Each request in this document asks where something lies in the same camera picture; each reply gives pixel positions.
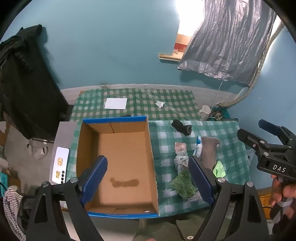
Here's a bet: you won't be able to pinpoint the wooden window ledge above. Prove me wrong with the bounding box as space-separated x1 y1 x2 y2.
158 53 186 62

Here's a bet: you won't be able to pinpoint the red box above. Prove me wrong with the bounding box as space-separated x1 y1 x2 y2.
174 34 194 50

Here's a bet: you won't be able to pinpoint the long brown-grey sock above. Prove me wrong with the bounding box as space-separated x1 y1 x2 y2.
200 136 221 170

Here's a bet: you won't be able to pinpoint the white appliance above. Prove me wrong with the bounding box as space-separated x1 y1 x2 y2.
50 121 79 186

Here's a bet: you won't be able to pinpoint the light green cloth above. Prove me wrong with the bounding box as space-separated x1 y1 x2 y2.
212 160 227 179

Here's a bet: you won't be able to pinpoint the orange wooden crate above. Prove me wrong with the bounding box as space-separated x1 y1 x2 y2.
256 189 276 219

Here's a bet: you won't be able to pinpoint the beige hose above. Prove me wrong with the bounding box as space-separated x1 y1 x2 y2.
220 21 285 107

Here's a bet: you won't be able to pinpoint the black hanging jacket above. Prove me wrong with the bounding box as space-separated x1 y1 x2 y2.
0 24 75 140

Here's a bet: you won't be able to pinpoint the teal checkered tablecloth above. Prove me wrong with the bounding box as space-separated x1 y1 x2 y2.
68 120 252 218

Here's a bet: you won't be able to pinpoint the person's right hand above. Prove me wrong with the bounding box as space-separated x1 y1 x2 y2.
269 174 296 219

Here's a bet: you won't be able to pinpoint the white cord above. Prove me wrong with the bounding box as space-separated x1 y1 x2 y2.
214 82 223 107

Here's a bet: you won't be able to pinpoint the silver plastic sheet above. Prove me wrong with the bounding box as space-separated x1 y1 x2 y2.
177 0 277 87

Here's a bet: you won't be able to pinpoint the crumpled white plastic bag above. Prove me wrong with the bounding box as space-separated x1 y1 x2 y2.
173 153 190 174

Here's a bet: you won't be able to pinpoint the green checkered tablecloth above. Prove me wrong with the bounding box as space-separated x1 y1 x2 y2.
69 89 202 122

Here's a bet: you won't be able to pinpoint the black sock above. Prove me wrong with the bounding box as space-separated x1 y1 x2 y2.
171 120 193 136

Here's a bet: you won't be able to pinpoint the clear bag brown contents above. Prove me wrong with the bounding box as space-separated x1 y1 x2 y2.
174 142 187 155

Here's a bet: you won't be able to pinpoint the cardboard box with blue rim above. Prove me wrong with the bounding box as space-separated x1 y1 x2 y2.
76 116 160 218

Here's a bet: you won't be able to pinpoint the person's olive pants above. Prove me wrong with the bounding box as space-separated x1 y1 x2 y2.
134 212 221 241

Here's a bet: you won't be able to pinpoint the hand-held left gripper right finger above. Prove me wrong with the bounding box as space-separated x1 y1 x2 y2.
188 156 271 241

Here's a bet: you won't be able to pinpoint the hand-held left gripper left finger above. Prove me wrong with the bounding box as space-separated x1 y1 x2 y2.
25 155 108 241

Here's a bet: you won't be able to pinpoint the green glitter scrubber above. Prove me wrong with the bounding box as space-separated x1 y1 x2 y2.
170 170 196 199

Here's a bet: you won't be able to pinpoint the white paper sheet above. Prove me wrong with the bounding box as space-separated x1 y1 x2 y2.
105 98 128 109

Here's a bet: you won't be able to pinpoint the striped cloth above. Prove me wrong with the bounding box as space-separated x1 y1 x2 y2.
3 185 27 241

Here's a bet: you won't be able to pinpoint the white and blue packet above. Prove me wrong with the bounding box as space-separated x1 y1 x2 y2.
192 136 203 156

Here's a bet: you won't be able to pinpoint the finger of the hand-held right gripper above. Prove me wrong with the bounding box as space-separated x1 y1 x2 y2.
258 119 282 138
237 128 267 151

